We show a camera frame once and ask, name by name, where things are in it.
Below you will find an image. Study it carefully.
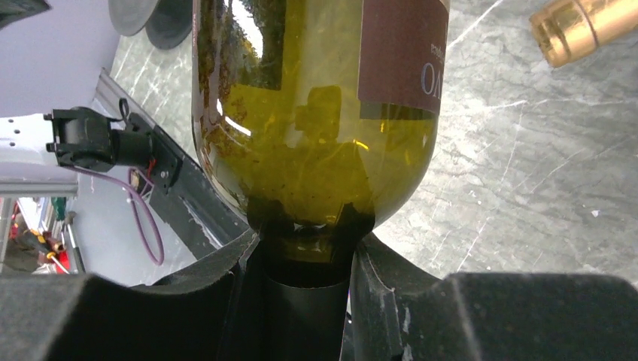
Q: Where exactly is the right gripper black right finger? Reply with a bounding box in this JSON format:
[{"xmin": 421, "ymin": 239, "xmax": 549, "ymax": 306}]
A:
[{"xmin": 351, "ymin": 236, "xmax": 637, "ymax": 360}]

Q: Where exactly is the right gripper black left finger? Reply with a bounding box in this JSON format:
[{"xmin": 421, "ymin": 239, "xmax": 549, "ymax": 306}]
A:
[{"xmin": 1, "ymin": 232, "xmax": 259, "ymax": 360}]

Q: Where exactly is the dark bottle silver cap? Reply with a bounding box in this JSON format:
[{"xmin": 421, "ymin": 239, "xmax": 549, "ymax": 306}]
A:
[{"xmin": 192, "ymin": 1, "xmax": 450, "ymax": 360}]

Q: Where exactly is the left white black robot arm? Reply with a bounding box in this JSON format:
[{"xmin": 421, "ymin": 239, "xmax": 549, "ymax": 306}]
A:
[{"xmin": 1, "ymin": 107, "xmax": 153, "ymax": 179}]

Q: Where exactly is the dark bottle gold cap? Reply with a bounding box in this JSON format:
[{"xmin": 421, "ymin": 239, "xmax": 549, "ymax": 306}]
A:
[{"xmin": 530, "ymin": 0, "xmax": 637, "ymax": 68}]

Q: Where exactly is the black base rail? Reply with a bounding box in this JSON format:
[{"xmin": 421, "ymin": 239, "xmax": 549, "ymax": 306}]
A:
[{"xmin": 126, "ymin": 113, "xmax": 248, "ymax": 259}]

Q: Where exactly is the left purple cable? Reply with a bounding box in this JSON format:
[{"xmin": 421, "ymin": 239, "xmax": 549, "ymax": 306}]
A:
[{"xmin": 65, "ymin": 164, "xmax": 166, "ymax": 267}]

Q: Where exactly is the aluminium frame rail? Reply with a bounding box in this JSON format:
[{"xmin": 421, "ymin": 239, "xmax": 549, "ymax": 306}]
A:
[{"xmin": 0, "ymin": 69, "xmax": 131, "ymax": 275}]

